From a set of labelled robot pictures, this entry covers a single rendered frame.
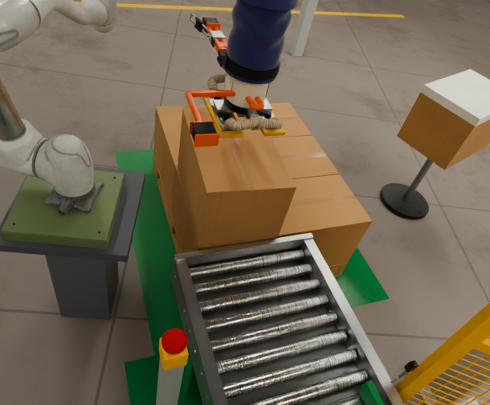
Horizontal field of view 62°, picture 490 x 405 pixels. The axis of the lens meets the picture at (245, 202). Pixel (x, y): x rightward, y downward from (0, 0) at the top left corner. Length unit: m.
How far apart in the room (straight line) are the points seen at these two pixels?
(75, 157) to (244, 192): 0.66
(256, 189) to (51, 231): 0.82
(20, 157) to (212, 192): 0.72
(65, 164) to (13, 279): 1.14
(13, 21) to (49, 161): 0.58
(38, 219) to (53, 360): 0.83
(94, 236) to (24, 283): 0.98
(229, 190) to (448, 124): 1.63
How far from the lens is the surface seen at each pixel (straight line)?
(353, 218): 2.37
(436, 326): 2.92
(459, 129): 2.85
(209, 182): 1.71
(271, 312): 1.84
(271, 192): 1.76
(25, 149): 1.70
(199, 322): 1.71
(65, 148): 1.63
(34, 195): 1.86
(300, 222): 2.22
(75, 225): 1.72
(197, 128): 1.44
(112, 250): 1.70
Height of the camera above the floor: 2.10
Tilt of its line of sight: 44 degrees down
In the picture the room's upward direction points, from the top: 15 degrees clockwise
